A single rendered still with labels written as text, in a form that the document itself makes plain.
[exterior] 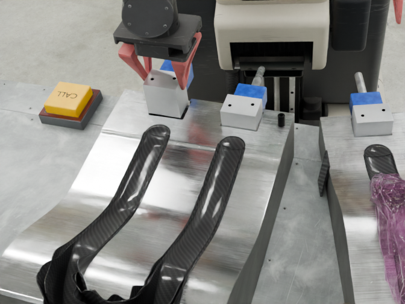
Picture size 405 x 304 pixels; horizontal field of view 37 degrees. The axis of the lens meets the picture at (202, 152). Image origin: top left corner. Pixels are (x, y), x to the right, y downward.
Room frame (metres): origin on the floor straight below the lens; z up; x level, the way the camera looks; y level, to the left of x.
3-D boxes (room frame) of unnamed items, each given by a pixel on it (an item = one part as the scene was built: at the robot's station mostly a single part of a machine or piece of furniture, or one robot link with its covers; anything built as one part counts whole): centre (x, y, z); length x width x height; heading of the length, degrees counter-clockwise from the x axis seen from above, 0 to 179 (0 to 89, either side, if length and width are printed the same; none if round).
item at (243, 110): (0.65, -0.08, 0.89); 0.13 x 0.05 x 0.05; 156
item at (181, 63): (0.65, 0.02, 0.97); 0.07 x 0.07 x 0.09; 66
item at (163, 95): (0.69, 0.02, 0.92); 0.13 x 0.05 x 0.05; 156
